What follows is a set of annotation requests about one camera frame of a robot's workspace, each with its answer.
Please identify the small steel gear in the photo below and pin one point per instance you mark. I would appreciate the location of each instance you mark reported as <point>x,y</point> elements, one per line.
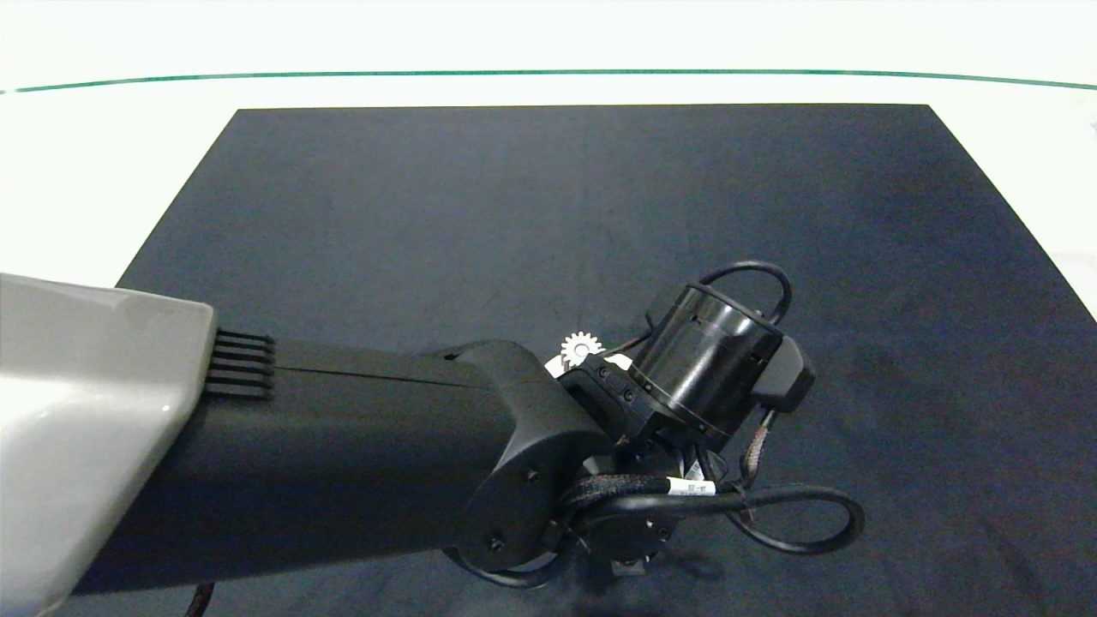
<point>570,352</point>

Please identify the round white plate with pins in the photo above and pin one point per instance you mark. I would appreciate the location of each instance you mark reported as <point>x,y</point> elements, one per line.
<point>553,367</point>

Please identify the dark mat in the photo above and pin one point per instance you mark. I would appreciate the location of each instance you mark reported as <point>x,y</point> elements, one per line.
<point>943,343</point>

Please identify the boxy black wrist camera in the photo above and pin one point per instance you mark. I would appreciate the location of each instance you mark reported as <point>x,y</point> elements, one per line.
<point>793,377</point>

